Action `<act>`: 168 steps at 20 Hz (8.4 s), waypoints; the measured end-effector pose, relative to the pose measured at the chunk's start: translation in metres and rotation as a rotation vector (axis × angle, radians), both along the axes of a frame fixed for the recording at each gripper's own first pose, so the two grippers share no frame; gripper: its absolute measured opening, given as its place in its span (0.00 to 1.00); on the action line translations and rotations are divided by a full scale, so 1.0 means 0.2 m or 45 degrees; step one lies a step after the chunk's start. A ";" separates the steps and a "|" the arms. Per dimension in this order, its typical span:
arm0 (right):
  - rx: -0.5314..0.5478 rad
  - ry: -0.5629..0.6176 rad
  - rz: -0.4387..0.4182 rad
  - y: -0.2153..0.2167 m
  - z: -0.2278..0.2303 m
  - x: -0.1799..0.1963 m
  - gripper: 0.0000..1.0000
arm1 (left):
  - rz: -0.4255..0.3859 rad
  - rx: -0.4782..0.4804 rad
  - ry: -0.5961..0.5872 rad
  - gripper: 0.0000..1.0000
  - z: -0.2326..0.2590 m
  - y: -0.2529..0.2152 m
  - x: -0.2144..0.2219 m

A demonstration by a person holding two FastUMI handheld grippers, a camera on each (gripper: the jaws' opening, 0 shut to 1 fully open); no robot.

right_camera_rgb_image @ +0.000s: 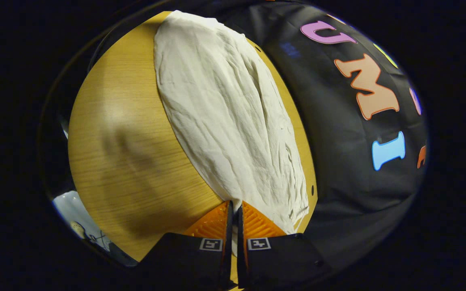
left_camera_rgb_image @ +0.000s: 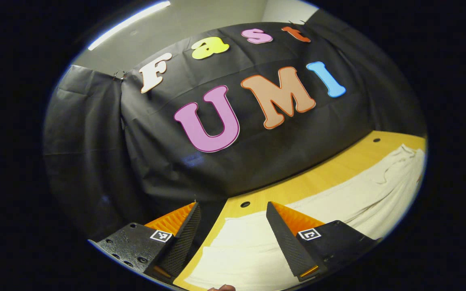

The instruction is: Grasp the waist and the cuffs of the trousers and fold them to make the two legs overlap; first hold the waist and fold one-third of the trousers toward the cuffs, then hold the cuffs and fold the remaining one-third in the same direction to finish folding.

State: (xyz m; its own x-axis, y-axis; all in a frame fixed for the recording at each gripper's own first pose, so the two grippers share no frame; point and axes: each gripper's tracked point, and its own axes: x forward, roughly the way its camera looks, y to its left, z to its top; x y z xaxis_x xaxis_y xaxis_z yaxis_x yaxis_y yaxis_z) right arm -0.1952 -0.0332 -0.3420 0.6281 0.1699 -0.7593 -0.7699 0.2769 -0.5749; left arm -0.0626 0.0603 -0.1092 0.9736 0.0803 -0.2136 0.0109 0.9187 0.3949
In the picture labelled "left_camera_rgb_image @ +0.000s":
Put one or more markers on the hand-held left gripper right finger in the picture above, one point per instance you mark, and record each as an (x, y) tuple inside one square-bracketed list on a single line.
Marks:
[(285, 242)]

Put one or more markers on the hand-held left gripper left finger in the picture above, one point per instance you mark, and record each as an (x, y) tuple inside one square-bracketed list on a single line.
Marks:
[(184, 238)]

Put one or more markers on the white jeans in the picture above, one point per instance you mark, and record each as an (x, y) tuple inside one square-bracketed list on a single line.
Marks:
[(257, 242)]

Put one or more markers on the black backdrop cloth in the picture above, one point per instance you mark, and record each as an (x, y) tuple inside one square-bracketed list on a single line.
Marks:
[(217, 169)]

